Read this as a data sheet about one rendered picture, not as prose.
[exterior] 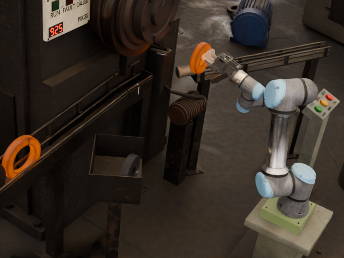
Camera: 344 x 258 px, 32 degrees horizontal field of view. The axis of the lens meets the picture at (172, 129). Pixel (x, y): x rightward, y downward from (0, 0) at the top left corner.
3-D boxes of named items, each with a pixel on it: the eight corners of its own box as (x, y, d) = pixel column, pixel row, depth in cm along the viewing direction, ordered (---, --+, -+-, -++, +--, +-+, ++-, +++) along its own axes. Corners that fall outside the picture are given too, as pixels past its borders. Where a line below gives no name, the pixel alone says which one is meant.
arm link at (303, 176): (315, 198, 272) (323, 175, 264) (288, 202, 268) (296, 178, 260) (303, 181, 281) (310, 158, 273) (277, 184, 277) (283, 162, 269)
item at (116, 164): (84, 298, 268) (88, 174, 227) (90, 254, 290) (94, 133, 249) (130, 300, 270) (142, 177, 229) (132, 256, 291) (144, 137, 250)
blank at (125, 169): (113, 194, 232) (121, 196, 231) (123, 156, 229) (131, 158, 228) (126, 186, 247) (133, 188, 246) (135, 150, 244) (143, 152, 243)
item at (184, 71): (175, 74, 312) (175, 64, 309) (191, 71, 315) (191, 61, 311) (179, 80, 308) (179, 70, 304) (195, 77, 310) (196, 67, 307)
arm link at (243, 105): (258, 113, 293) (265, 99, 284) (237, 114, 290) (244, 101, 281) (253, 100, 297) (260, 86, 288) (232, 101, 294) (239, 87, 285)
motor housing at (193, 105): (157, 180, 340) (167, 100, 309) (178, 162, 356) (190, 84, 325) (176, 190, 335) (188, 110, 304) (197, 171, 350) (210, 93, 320)
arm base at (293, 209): (313, 205, 283) (318, 189, 277) (302, 223, 272) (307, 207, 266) (283, 192, 288) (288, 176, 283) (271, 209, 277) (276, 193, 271)
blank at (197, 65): (193, 78, 295) (198, 80, 294) (186, 61, 282) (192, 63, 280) (208, 52, 299) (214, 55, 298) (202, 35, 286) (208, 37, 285)
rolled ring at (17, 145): (1, 163, 225) (-6, 159, 226) (16, 189, 240) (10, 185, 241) (33, 128, 233) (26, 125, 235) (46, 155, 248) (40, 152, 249)
